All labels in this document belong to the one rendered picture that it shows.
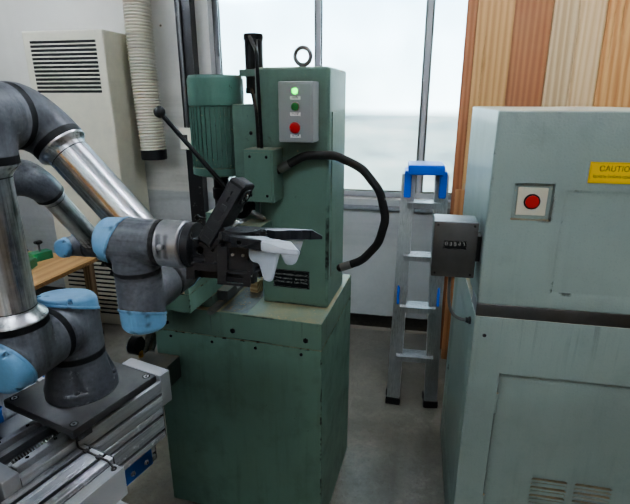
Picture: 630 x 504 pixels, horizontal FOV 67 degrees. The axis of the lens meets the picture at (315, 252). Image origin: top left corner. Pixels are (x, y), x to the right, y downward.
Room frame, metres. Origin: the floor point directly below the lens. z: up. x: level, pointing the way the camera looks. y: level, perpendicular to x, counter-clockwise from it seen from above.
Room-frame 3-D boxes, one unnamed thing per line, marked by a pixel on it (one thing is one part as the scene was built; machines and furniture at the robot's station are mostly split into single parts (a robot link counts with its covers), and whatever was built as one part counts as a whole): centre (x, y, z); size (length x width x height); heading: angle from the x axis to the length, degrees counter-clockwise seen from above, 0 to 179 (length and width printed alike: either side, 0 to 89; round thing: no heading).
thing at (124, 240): (0.74, 0.29, 1.21); 0.11 x 0.08 x 0.09; 77
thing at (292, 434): (1.56, 0.20, 0.36); 0.58 x 0.45 x 0.71; 74
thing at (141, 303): (0.75, 0.29, 1.12); 0.11 x 0.08 x 0.11; 167
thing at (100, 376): (0.92, 0.52, 0.87); 0.15 x 0.15 x 0.10
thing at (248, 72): (1.56, 0.18, 1.54); 0.08 x 0.08 x 0.17; 74
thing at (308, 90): (1.37, 0.05, 1.40); 0.10 x 0.06 x 0.16; 74
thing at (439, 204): (2.11, -0.49, 0.58); 0.27 x 0.25 x 1.16; 170
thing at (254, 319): (1.56, 0.20, 0.76); 0.57 x 0.45 x 0.09; 74
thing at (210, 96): (1.59, 0.32, 1.35); 0.18 x 0.18 x 0.31
